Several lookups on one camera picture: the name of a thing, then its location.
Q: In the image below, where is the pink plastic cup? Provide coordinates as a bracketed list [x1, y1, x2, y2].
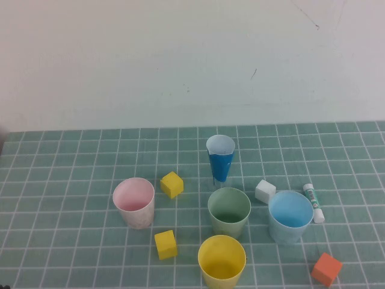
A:
[112, 177, 156, 230]

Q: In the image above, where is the light blue plastic cup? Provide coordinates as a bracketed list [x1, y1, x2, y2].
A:
[268, 190, 315, 245]

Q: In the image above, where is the yellow plastic cup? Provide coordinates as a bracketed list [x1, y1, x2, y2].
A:
[197, 234, 247, 289]

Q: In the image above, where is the blue cone cup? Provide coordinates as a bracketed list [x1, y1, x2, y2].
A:
[206, 134, 236, 186]

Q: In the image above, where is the yellow foam cube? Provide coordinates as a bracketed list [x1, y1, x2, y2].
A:
[159, 171, 184, 199]
[154, 229, 179, 261]

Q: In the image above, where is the green plastic cup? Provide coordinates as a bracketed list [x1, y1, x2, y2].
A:
[207, 187, 252, 241]

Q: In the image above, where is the white foam cube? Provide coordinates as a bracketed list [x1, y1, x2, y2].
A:
[254, 179, 277, 205]

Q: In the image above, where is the white green glue stick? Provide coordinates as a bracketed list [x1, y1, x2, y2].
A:
[303, 182, 326, 224]

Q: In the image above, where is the green grid tablecloth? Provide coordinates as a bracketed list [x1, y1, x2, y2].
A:
[0, 121, 385, 289]

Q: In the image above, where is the orange foam cube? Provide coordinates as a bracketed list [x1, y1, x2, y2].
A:
[310, 252, 343, 288]

